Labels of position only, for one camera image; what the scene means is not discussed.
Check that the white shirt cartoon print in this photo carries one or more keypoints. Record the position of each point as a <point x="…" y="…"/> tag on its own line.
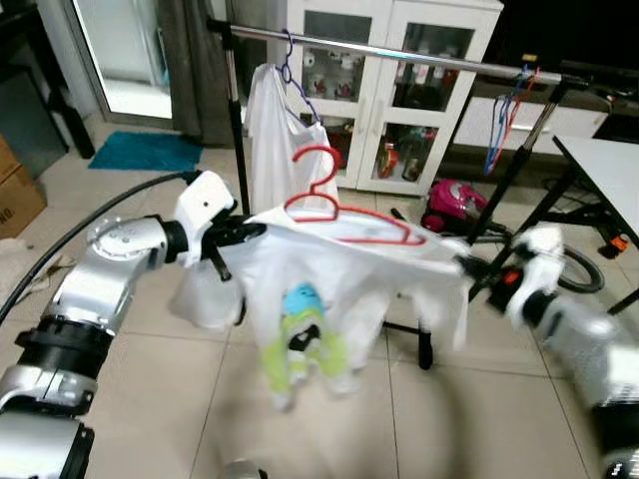
<point x="300" y="259"/>

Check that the red clothes hanger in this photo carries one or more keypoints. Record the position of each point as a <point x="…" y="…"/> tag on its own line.
<point x="379" y="222"/>

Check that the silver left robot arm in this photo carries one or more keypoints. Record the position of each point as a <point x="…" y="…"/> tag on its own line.
<point x="110" y="259"/>

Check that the spare blue hanger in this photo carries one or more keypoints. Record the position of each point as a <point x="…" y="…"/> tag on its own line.
<point x="496" y="140"/>

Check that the spare red hanger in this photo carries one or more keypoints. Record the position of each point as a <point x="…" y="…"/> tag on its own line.
<point x="517" y="100"/>

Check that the pink vacuum cleaner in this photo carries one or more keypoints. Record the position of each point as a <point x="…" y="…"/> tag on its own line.
<point x="449" y="205"/>

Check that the plain white shirt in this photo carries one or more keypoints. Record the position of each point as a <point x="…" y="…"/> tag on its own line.
<point x="280" y="150"/>

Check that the teal floor mat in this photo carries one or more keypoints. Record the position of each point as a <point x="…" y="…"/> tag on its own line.
<point x="140" y="152"/>

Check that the grey table black legs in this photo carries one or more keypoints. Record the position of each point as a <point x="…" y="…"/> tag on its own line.
<point x="609" y="165"/>

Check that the grey curtain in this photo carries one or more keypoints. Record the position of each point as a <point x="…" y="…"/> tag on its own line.
<point x="195" y="70"/>

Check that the white low drawer cabinet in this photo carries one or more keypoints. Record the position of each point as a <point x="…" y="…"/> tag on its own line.
<point x="569" y="120"/>

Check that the white glass door cabinet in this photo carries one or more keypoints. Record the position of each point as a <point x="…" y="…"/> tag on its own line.
<point x="377" y="100"/>

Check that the black desk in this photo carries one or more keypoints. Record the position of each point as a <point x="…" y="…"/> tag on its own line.
<point x="69" y="100"/>

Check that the glass door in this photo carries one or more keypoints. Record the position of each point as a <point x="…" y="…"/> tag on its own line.
<point x="125" y="50"/>

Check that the metal clothes rack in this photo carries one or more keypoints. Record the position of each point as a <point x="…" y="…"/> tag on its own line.
<point x="399" y="55"/>

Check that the grey storage bin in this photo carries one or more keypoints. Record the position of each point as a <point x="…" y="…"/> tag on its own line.
<point x="30" y="120"/>

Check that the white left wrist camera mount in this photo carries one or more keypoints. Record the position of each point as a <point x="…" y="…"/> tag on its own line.
<point x="205" y="205"/>

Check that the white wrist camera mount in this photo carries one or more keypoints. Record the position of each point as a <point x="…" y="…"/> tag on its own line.
<point x="205" y="205"/>
<point x="541" y="249"/>

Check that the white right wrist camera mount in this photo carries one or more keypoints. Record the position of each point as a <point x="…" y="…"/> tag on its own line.
<point x="541" y="249"/>

